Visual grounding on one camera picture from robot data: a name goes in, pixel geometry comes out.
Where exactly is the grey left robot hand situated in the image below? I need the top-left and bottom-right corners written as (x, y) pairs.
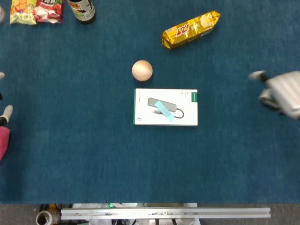
top-left (0, 72), bottom-right (14, 127)

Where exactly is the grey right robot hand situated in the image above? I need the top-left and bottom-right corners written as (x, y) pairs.
top-left (248, 70), bottom-right (300, 120)

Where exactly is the white product box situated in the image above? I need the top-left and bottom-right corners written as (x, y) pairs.
top-left (133, 88), bottom-right (199, 127)

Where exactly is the light blue plastic piece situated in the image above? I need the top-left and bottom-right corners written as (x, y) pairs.
top-left (154, 100), bottom-right (175, 122)

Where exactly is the peach coloured ball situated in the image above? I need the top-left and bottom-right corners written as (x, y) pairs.
top-left (131, 60), bottom-right (153, 82)

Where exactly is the pink cloth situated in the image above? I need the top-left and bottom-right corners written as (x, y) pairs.
top-left (0, 126), bottom-right (11, 162)

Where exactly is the blue table cloth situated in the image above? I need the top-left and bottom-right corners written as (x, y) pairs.
top-left (0, 0), bottom-right (300, 204)

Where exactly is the yellow green snack bag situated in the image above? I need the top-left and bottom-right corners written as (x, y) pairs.
top-left (9, 0), bottom-right (38, 25)

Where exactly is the red white snack pouch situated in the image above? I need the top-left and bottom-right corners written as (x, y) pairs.
top-left (32, 0), bottom-right (64, 23)

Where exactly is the tape roll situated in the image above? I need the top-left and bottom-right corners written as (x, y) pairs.
top-left (36, 210), bottom-right (56, 225)

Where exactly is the golden biscuit packet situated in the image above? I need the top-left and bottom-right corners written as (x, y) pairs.
top-left (161, 10), bottom-right (222, 50)

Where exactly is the brown sauce bottle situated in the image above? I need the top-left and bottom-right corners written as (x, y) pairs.
top-left (67, 0), bottom-right (97, 25)

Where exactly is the aluminium profile rail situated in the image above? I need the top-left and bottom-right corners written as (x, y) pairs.
top-left (60, 207), bottom-right (271, 220)

